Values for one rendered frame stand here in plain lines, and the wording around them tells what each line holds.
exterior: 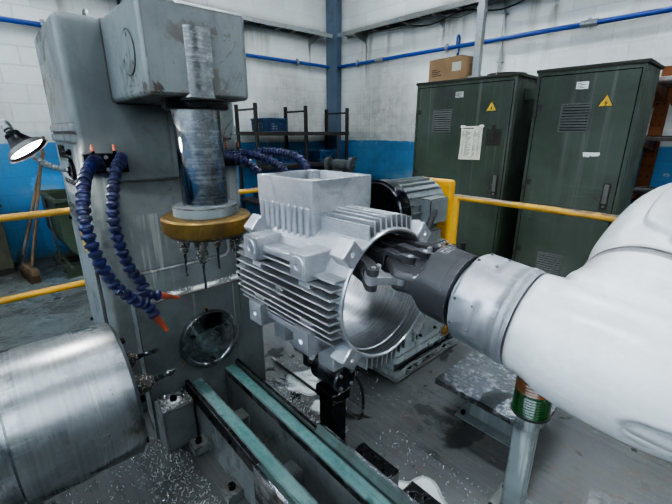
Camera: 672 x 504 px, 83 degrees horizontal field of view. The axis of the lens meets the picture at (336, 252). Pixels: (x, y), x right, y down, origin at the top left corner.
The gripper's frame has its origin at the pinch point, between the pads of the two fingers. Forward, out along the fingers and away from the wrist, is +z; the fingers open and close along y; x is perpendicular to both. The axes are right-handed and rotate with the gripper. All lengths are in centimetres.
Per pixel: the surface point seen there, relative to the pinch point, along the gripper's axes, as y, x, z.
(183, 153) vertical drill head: 4.1, -4.4, 38.4
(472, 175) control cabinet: -305, 43, 144
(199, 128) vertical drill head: 1.5, -9.2, 36.6
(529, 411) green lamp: -27.3, 29.7, -22.7
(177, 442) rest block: 12, 59, 33
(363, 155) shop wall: -492, 83, 464
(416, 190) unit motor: -59, 7, 29
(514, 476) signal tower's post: -28, 45, -24
